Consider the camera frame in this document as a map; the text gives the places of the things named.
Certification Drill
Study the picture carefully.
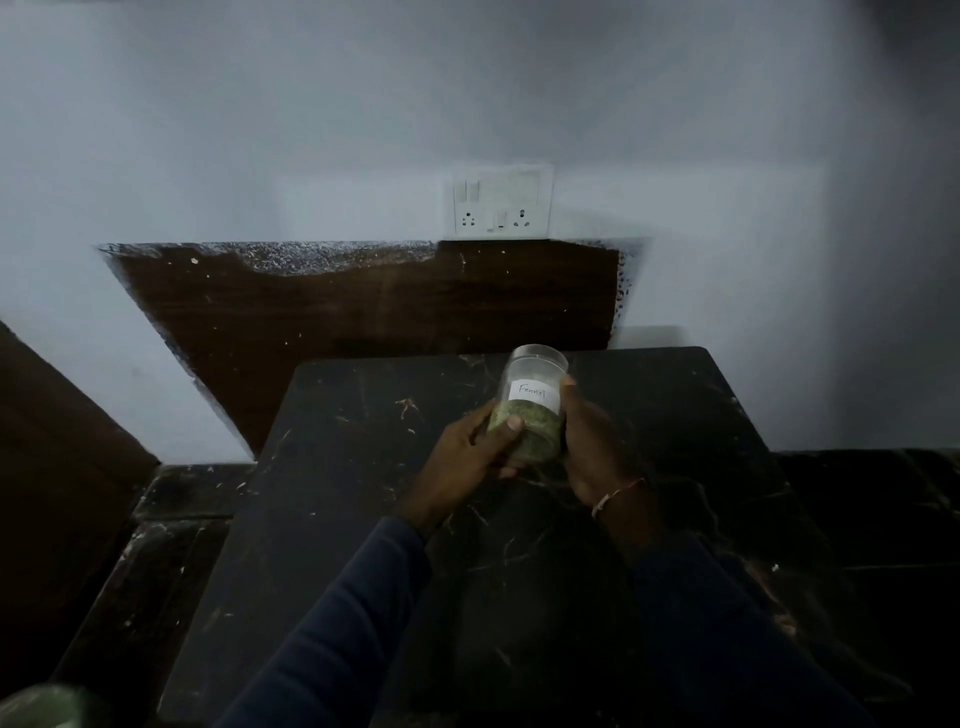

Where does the person's left hand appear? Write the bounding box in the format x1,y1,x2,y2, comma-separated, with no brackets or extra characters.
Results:
395,398,528,539

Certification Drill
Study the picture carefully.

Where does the person's right hand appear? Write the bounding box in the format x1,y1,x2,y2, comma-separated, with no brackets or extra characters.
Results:
558,374,646,520

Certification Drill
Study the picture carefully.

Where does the fennel jar steel lid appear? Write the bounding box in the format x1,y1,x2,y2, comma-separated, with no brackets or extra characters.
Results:
487,343,570,465

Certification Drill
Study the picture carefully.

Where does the person's left forearm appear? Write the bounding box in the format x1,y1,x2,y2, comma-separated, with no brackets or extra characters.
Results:
213,515,436,728

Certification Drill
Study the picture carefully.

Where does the green glass container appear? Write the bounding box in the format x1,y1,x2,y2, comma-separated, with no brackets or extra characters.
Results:
0,682,110,728

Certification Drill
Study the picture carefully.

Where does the red thread bracelet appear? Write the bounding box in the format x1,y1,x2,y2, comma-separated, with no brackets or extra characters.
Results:
590,476,648,520

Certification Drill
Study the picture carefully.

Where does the dark brown wooden wall panel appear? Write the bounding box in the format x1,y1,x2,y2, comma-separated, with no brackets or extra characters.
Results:
97,238,646,459

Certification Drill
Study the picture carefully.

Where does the white wall socket switch panel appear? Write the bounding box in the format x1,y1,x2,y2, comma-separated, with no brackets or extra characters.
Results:
446,163,556,241

